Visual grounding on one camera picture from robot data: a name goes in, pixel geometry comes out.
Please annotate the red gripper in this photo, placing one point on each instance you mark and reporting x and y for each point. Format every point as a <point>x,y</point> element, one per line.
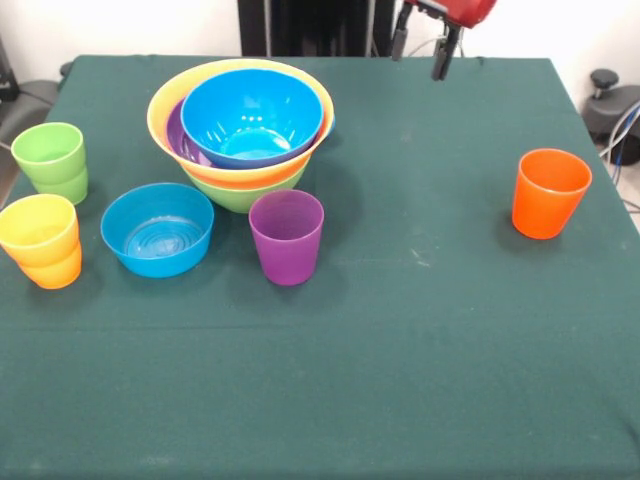
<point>465,10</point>

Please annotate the large blue bowl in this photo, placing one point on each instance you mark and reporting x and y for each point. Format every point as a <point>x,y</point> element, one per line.
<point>250,110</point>

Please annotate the red-orange cup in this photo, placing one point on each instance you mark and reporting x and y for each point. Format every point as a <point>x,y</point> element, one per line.
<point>547,210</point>

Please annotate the purple bowl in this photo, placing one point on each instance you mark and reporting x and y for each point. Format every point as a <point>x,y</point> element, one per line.
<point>180,135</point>

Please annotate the yellow bowl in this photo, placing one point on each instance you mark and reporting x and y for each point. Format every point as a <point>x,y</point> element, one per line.
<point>165,100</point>

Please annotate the black plug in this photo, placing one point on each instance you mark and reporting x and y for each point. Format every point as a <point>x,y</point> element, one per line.
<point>438,45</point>

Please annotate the blue cup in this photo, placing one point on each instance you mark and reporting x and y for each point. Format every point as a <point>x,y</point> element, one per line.
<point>332,127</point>

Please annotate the black stand with knob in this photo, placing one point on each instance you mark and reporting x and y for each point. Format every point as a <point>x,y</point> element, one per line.
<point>605,80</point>

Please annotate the green bowl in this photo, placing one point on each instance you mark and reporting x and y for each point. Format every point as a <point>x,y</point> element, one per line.
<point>240,200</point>

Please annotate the purple cup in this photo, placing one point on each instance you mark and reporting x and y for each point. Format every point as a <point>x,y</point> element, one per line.
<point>287,255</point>

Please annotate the small blue bowl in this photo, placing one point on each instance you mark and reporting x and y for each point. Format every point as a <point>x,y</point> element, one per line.
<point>157,262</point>

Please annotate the dark green table cloth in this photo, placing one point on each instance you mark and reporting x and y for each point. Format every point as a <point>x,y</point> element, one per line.
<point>320,375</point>

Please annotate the black table clamp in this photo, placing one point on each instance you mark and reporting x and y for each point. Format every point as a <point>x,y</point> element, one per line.
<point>65,69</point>

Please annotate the green cup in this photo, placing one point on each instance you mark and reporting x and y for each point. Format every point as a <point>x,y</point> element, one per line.
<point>67,192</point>
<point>47,165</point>

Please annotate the dark equipment box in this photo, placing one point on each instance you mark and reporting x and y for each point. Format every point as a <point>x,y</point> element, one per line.
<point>6,75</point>

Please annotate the yellow cup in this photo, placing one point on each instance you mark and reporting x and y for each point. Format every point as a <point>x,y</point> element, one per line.
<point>37,247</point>

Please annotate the orange cup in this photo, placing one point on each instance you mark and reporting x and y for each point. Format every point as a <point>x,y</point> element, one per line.
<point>52,277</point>

